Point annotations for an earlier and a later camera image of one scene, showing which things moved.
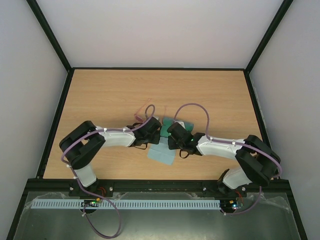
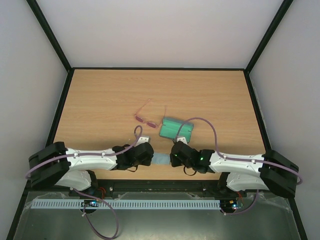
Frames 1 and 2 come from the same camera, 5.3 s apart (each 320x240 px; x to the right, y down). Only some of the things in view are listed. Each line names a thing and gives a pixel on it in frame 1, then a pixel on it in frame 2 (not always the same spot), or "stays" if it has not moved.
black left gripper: x=156 y=139 → x=147 y=162
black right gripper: x=171 y=137 → x=175 y=153
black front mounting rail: x=158 y=189 stays
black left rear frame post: x=44 y=25 stays
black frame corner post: x=276 y=20 stays
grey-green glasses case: x=167 y=121 stays
